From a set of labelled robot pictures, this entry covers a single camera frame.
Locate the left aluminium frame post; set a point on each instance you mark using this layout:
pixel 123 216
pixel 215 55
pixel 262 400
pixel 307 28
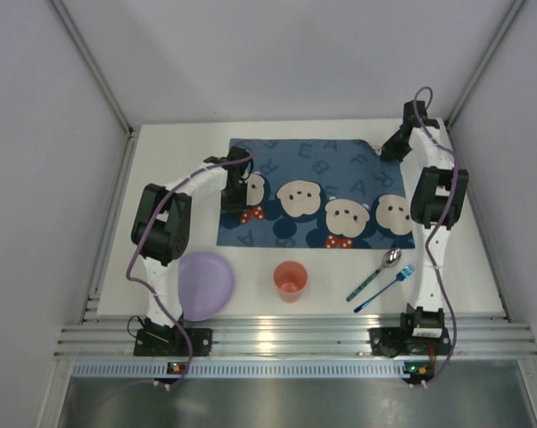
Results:
pixel 71 29

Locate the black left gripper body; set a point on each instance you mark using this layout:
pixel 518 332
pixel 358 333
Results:
pixel 233 201

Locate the aluminium frame post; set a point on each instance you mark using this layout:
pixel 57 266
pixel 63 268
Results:
pixel 71 29
pixel 499 35

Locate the orange plastic cup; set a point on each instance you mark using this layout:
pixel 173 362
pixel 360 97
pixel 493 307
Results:
pixel 290 279

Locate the aluminium rail frame front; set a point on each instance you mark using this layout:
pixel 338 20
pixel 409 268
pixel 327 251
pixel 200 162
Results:
pixel 279 337

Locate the purple plastic plate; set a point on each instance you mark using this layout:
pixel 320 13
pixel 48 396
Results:
pixel 206 283

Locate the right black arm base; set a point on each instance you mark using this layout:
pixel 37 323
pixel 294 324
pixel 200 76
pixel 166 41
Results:
pixel 420 333

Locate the blue bear print placemat cloth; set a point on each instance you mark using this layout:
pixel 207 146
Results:
pixel 319 194

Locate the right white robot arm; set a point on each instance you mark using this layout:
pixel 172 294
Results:
pixel 436 189

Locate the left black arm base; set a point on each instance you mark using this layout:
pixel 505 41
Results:
pixel 152 340

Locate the silver spoon green handle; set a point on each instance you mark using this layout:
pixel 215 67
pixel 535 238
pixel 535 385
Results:
pixel 389 260

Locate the right aluminium frame post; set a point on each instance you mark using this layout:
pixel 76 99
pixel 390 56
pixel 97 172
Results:
pixel 499 35

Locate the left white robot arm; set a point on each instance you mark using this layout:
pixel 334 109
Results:
pixel 161 228

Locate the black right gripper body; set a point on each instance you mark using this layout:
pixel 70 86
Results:
pixel 393 148

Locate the perforated cable duct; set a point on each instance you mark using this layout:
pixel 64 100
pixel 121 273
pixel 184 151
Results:
pixel 252 369

